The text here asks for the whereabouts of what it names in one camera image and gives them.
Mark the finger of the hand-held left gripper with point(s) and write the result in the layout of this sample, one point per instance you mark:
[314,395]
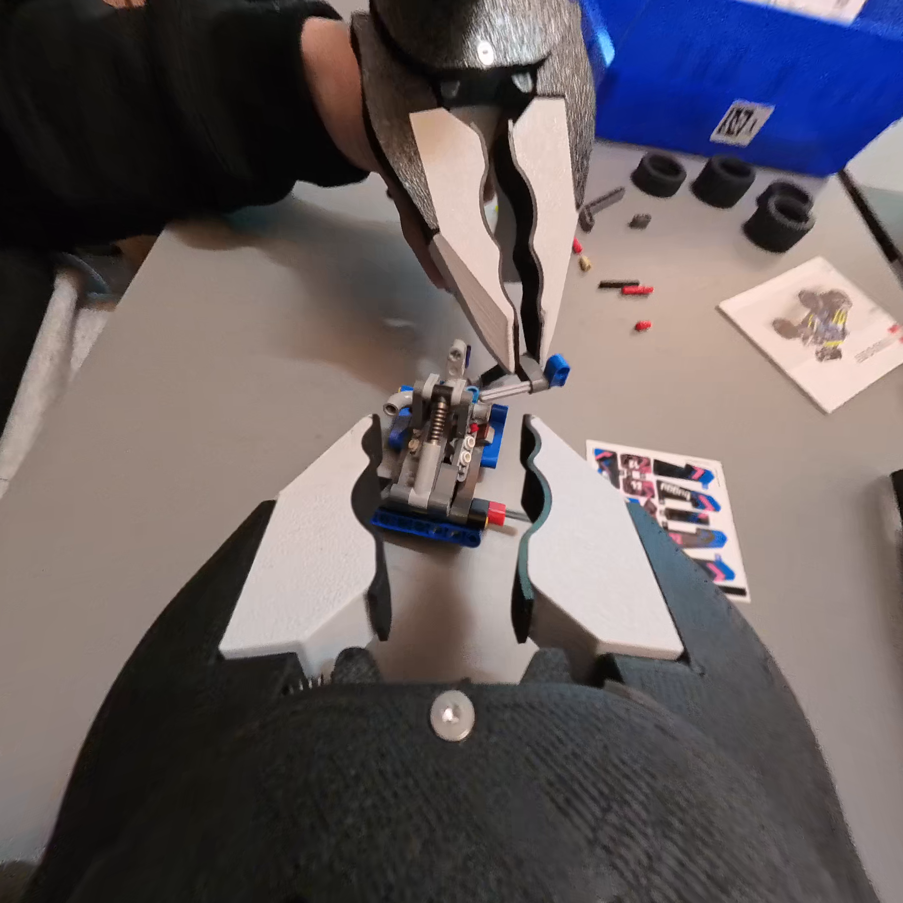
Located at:
[554,197]
[455,190]

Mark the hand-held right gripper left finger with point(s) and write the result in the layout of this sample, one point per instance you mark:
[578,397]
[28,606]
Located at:
[303,564]

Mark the white paper sheets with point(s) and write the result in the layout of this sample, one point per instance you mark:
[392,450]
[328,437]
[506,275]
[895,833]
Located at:
[818,8]

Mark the red plastic axle pin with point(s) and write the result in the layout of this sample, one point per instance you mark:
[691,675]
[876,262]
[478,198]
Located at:
[638,289]

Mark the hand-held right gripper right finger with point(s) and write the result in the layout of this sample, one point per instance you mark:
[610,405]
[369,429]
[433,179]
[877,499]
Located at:
[599,564]

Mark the blue plastic connector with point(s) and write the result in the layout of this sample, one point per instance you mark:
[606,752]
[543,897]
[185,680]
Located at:
[556,369]

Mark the toy buggy chassis assembly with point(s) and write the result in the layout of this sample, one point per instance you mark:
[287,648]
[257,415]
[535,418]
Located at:
[437,465]

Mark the blue storage bin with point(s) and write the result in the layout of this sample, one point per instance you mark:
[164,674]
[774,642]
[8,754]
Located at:
[705,77]

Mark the person's left forearm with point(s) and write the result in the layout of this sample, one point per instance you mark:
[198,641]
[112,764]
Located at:
[141,106]

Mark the white buggy picture booklet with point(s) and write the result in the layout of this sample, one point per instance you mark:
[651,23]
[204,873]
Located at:
[811,331]

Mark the grey axle with blue connector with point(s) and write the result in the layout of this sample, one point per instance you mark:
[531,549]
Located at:
[504,389]

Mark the blue and pink sticker sheet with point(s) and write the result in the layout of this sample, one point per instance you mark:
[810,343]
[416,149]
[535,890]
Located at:
[670,515]

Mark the black plastic axle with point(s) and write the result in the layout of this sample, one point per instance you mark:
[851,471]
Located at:
[614,284]

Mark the person's left hand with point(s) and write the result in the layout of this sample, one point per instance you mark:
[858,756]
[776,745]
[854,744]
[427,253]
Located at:
[335,92]

